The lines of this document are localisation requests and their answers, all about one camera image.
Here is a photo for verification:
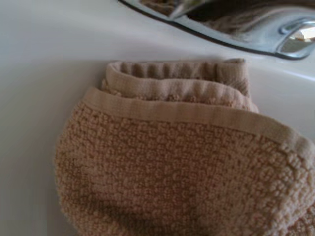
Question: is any beige terry cloth towel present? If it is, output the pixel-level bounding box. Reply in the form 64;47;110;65
53;58;315;236

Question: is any white ceramic sink basin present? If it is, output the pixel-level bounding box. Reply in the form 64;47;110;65
0;0;315;236

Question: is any chrome sink drain stopper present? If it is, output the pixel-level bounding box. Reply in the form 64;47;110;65
118;0;315;60

